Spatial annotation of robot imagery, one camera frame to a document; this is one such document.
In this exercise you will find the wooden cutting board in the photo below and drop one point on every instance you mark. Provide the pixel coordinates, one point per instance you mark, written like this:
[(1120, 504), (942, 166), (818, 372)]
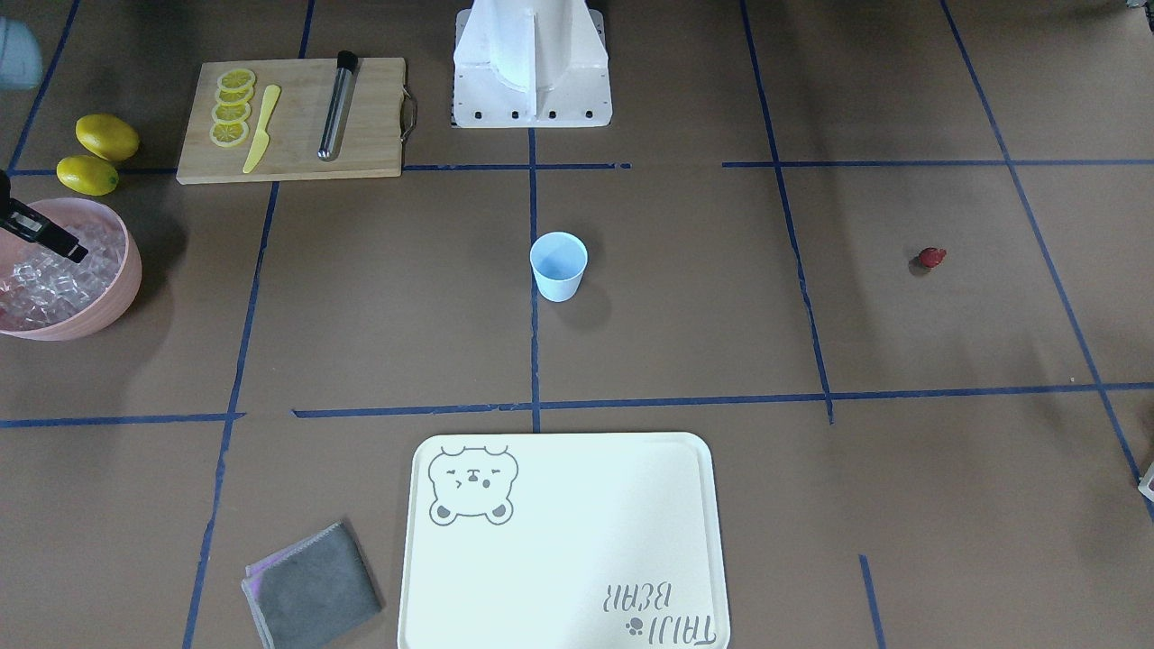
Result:
[(381, 115)]

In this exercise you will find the yellow plastic knife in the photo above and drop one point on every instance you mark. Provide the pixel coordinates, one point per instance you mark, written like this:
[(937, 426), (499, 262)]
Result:
[(261, 136)]

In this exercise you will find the pile of ice cubes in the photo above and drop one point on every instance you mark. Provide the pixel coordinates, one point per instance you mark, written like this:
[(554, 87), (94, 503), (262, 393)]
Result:
[(39, 288)]

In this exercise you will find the grey folded cloth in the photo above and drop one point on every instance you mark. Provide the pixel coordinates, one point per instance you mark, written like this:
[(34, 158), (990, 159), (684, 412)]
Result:
[(312, 592)]

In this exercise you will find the yellow lemon near bowl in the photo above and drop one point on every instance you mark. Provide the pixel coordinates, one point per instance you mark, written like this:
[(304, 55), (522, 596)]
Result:
[(87, 175)]

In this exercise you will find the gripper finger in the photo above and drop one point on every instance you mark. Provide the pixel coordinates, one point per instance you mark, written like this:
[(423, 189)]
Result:
[(33, 227)]

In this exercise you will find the lemon slice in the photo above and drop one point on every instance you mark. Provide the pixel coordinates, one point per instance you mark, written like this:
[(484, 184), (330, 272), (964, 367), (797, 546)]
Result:
[(228, 135), (231, 114), (234, 96), (236, 80)]

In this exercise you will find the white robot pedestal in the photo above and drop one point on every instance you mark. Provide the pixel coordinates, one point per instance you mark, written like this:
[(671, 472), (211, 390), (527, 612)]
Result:
[(530, 64)]

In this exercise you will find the pink bowl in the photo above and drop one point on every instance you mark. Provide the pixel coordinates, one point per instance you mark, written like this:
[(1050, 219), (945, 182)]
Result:
[(70, 212)]

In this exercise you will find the yellow lemon near edge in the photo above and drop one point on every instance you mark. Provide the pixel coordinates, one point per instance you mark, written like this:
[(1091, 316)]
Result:
[(108, 137)]

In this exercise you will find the light blue cup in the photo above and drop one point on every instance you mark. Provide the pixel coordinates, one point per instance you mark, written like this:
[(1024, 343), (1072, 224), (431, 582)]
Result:
[(557, 261)]

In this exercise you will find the silver black muddler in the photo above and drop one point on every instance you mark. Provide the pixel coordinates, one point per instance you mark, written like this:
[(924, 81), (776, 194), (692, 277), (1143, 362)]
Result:
[(346, 65)]

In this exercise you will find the cream bear tray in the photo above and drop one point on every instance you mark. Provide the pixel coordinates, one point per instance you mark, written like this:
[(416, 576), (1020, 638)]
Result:
[(563, 540)]

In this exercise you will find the red strawberry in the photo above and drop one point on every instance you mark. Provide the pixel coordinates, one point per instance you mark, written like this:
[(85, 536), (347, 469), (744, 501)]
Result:
[(930, 258)]

